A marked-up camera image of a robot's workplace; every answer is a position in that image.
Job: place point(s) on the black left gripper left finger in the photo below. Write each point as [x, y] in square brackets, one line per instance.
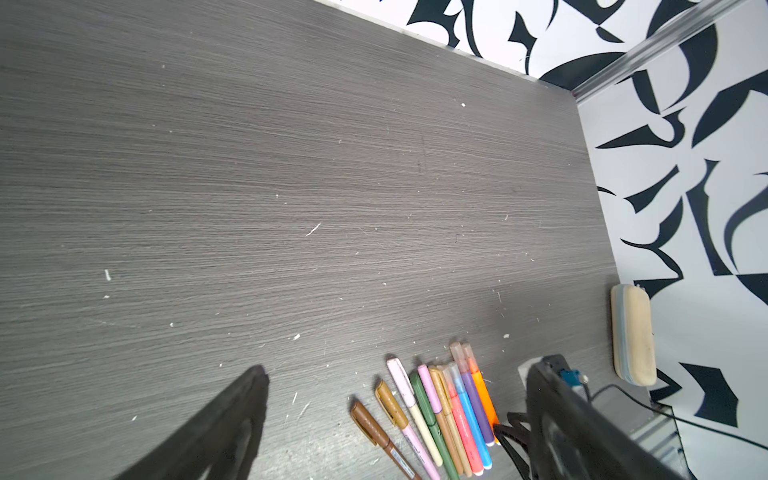
[221, 441]

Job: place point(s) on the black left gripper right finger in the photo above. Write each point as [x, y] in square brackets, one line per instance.
[569, 439]

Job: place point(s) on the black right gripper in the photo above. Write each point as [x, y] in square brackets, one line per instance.
[516, 428]

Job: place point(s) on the blue highlighter pen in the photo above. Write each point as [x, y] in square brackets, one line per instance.
[470, 416]

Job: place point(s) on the orange highlighter pen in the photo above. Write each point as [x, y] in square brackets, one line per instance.
[480, 386]

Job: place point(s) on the purple highlighter pen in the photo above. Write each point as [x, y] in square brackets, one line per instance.
[468, 368]

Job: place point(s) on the red highlighter pen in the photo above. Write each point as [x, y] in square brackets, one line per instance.
[464, 431]

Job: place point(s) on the tan marker pen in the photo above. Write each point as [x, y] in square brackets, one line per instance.
[447, 422]

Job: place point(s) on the green marker pen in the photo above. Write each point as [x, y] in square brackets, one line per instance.
[420, 395]

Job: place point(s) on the brown marker pen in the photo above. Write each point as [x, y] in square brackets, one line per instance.
[378, 437]

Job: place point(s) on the beige whiteboard eraser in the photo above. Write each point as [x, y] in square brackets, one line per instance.
[632, 337]

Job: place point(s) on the pink cap brown marker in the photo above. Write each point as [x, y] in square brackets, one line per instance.
[438, 408]

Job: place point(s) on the pink cap cream marker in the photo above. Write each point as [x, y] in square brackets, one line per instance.
[407, 393]

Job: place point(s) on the ochre cap pink marker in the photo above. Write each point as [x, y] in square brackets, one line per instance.
[395, 413]

